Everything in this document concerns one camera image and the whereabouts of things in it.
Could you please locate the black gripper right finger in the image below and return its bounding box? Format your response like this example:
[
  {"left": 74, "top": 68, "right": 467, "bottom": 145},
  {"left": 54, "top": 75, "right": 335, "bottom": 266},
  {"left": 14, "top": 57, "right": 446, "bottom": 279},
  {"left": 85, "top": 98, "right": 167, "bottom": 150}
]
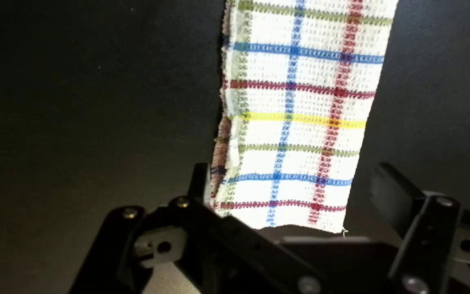
[{"left": 369, "top": 161, "right": 470, "bottom": 294}]

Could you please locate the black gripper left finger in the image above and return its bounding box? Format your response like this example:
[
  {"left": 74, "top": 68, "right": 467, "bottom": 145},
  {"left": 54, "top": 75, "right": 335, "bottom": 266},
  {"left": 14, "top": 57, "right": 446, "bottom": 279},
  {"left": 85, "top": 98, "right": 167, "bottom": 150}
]
[{"left": 71, "top": 161, "right": 325, "bottom": 294}]

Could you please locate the white checked tea towel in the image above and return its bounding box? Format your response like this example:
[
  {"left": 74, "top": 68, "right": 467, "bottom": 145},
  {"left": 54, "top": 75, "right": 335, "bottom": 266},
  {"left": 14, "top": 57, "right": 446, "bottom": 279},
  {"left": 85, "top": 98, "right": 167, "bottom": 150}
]
[{"left": 209, "top": 0, "right": 400, "bottom": 233}]

